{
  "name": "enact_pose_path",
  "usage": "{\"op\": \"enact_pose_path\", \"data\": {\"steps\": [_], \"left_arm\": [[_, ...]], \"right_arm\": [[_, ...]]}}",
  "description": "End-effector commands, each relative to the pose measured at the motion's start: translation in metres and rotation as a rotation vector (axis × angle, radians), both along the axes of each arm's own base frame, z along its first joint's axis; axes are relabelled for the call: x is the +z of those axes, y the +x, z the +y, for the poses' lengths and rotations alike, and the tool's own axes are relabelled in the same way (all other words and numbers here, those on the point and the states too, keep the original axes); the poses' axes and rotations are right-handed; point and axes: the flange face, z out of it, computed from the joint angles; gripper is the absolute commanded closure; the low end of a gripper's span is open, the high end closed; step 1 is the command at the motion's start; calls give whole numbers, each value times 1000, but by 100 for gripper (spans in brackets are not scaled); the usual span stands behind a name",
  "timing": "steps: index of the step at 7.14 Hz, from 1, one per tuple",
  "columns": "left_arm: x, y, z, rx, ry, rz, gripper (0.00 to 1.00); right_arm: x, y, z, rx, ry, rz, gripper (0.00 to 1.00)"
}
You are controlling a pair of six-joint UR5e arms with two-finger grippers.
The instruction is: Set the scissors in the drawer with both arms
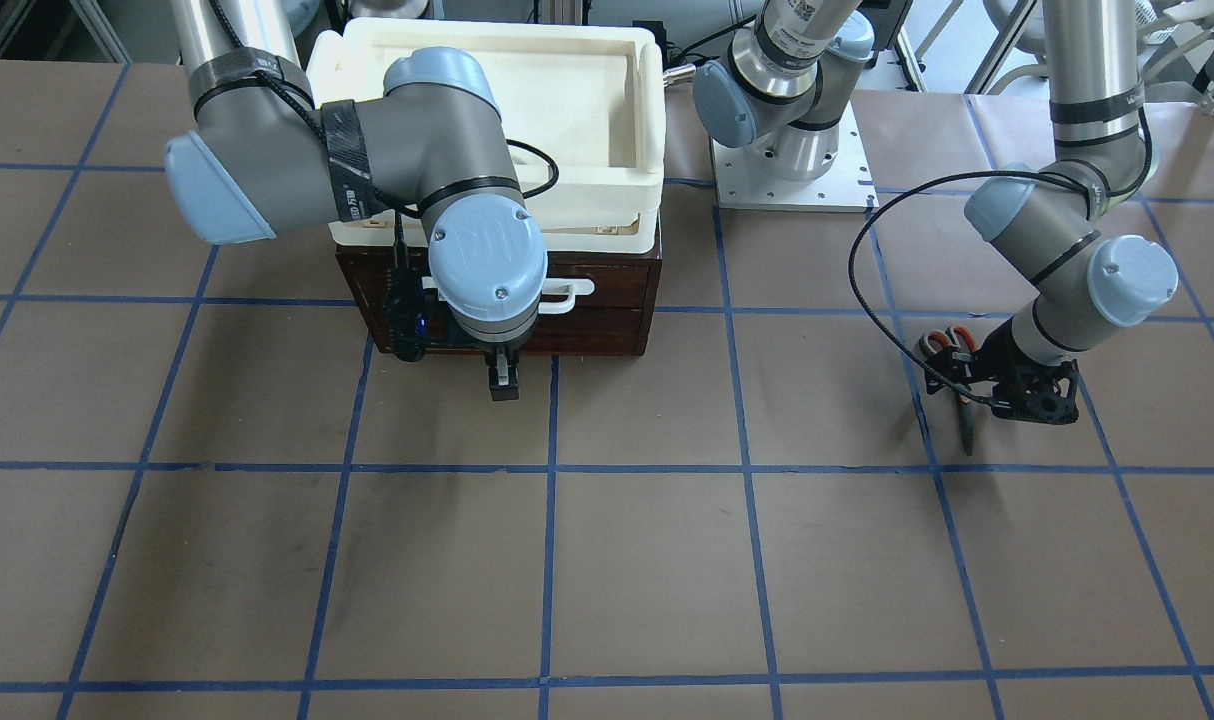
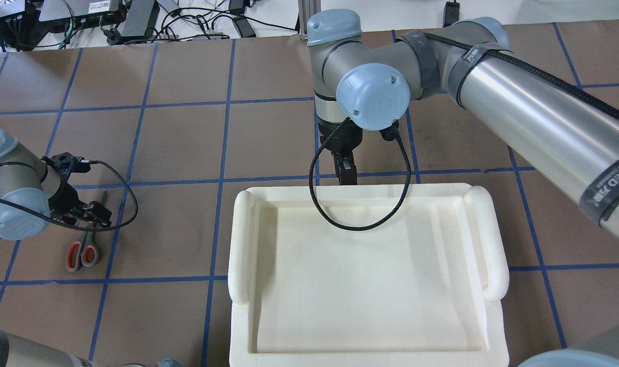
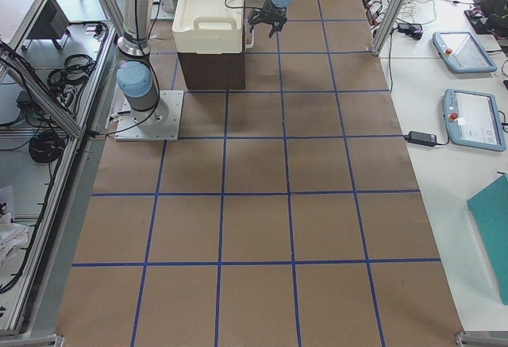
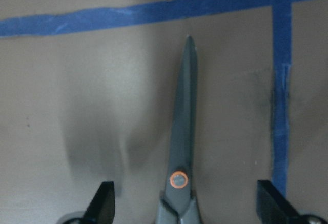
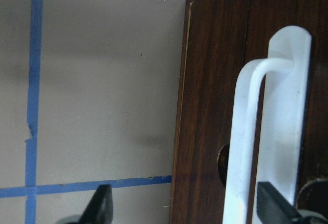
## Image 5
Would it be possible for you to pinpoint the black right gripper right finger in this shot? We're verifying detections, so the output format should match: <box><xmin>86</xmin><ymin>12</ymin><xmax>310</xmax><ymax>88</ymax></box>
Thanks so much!
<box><xmin>257</xmin><ymin>181</ymin><xmax>327</xmax><ymax>223</ymax></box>

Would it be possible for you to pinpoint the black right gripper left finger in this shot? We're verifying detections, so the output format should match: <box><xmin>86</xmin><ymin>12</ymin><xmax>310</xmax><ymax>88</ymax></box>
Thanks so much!
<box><xmin>57</xmin><ymin>184</ymin><xmax>113</xmax><ymax>224</ymax></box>

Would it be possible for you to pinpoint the wooden drawer with white handle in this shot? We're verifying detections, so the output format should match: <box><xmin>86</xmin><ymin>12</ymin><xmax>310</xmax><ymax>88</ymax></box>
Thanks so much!
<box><xmin>222</xmin><ymin>26</ymin><xmax>312</xmax><ymax>223</ymax></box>

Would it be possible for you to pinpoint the dark wooden drawer cabinet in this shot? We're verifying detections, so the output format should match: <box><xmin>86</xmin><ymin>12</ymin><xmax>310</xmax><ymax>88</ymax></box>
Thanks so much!
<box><xmin>169</xmin><ymin>0</ymin><xmax>327</xmax><ymax>223</ymax></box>

